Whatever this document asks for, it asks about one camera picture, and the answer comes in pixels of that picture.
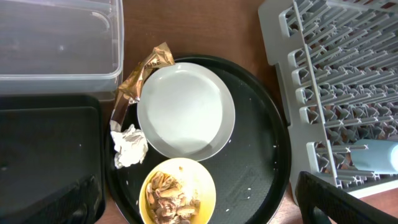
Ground gold foil wrapper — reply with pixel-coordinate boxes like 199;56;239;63
109;42;175;132

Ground blue cup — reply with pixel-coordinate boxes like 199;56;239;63
350;139;397;174

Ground yellow bowl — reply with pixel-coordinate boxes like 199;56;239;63
138;158;216;224

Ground food scraps in bowl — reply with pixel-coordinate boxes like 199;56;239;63
144;171;201;224

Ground grey dishwasher rack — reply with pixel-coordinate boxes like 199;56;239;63
258;0;397;198

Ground black rectangular tray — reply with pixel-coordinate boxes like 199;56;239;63
1;95;106;217

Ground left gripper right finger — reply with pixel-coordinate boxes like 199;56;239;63
295;171;397;224

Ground clear plastic storage bin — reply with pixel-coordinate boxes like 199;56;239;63
1;0;124;101

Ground grey round plate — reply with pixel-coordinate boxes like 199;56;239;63
137;62;236;161

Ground crumpled white tissue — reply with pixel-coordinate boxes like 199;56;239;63
109;120;149;169

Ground round black serving tray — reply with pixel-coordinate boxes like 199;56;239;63
105;55;291;223

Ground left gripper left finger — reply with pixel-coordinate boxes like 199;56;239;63
1;175;103;224

